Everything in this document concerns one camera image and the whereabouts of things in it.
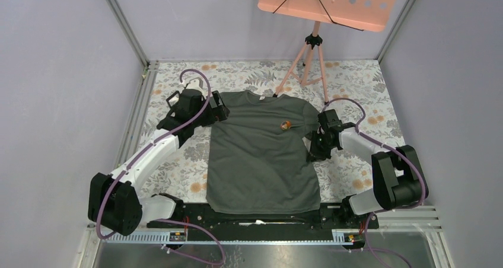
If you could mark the dark green t-shirt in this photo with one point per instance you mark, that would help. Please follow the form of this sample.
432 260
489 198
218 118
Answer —
256 168

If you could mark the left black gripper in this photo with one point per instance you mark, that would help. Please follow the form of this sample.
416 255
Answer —
216 114

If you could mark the floral table mat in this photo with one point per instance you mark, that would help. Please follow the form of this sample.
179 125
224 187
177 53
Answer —
356 88

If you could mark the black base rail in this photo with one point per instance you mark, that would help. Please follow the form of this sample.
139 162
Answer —
328 216

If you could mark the pink music stand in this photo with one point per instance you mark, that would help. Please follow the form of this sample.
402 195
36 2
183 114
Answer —
309 66

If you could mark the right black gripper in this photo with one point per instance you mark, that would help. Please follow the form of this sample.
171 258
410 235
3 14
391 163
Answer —
314 154

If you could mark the slotted cable duct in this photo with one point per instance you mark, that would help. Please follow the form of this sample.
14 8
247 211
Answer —
243 235

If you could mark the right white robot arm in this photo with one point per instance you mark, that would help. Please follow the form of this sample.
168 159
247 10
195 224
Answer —
398 180

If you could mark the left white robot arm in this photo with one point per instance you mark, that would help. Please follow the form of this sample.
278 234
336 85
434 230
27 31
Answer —
114 200

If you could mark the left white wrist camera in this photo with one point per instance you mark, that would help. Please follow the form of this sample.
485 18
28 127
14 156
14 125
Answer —
194 84

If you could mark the orange round brooch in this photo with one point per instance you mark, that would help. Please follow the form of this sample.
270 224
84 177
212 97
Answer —
285 125

